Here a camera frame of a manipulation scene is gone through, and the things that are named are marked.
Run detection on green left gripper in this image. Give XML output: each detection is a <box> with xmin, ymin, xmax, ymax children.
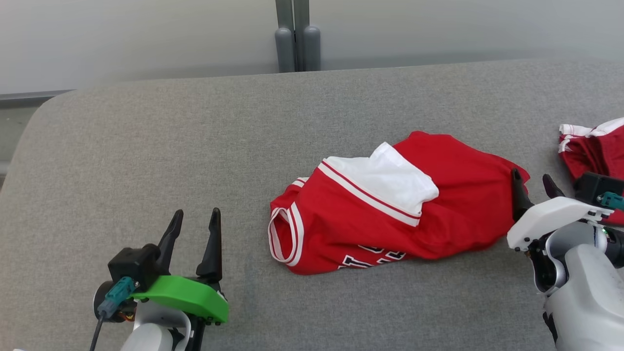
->
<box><xmin>129</xmin><ymin>207</ymin><xmax>230</xmax><ymax>342</ymax></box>

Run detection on teal camera connector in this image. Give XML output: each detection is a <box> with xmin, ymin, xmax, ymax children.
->
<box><xmin>97</xmin><ymin>276</ymin><xmax>137</xmax><ymax>318</ymax></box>
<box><xmin>599</xmin><ymin>192</ymin><xmax>624</xmax><ymax>212</ymax></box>

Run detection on red jersey with lettering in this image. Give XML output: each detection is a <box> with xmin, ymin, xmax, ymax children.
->
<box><xmin>268</xmin><ymin>131</ymin><xmax>531</xmax><ymax>276</ymax></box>

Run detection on teal left camera connector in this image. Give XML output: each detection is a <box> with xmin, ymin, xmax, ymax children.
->
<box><xmin>97</xmin><ymin>276</ymin><xmax>137</xmax><ymax>318</ymax></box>

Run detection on teal right camera connector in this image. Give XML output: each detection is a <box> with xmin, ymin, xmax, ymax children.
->
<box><xmin>599</xmin><ymin>192</ymin><xmax>624</xmax><ymax>212</ymax></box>

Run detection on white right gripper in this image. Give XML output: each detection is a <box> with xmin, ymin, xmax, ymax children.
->
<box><xmin>507</xmin><ymin>168</ymin><xmax>616</xmax><ymax>252</ymax></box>

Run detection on black left camera cable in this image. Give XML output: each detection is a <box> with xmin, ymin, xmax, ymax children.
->
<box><xmin>90</xmin><ymin>314</ymin><xmax>106</xmax><ymax>351</ymax></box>

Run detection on red shorts with white stripes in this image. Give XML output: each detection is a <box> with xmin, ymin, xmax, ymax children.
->
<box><xmin>558</xmin><ymin>117</ymin><xmax>624</xmax><ymax>226</ymax></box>

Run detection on grey frame post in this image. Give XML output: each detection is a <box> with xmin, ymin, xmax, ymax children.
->
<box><xmin>274</xmin><ymin>0</ymin><xmax>297</xmax><ymax>73</ymax></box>
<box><xmin>293</xmin><ymin>0</ymin><xmax>322</xmax><ymax>72</ymax></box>

